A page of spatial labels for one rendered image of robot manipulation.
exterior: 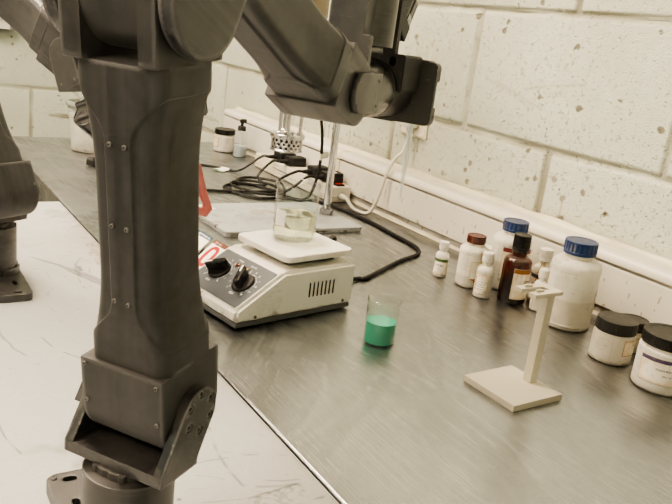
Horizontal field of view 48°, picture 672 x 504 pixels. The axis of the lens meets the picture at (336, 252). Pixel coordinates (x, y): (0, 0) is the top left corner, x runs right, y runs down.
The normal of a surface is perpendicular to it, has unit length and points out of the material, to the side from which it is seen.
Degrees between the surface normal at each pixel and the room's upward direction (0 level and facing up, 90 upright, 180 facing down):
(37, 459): 0
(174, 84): 91
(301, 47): 92
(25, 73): 90
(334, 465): 0
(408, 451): 0
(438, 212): 90
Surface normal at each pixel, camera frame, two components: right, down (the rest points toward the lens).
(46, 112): 0.52, 0.30
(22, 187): 0.85, -0.17
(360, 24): -0.42, 0.19
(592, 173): -0.84, 0.05
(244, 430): 0.12, -0.95
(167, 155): 0.86, 0.33
